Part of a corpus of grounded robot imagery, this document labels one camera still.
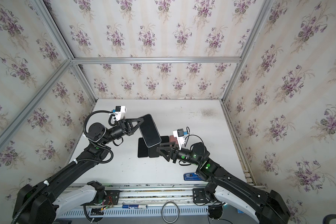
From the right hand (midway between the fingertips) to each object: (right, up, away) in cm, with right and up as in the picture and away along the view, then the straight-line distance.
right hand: (163, 147), depth 64 cm
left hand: (-9, +12, -2) cm, 15 cm away
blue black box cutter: (+16, -20, +14) cm, 29 cm away
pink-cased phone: (+5, -2, +33) cm, 33 cm away
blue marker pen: (-16, -31, +5) cm, 36 cm away
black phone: (-6, +8, -2) cm, 10 cm away
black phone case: (-8, -9, +24) cm, 27 cm away
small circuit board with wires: (-30, -30, +7) cm, 43 cm away
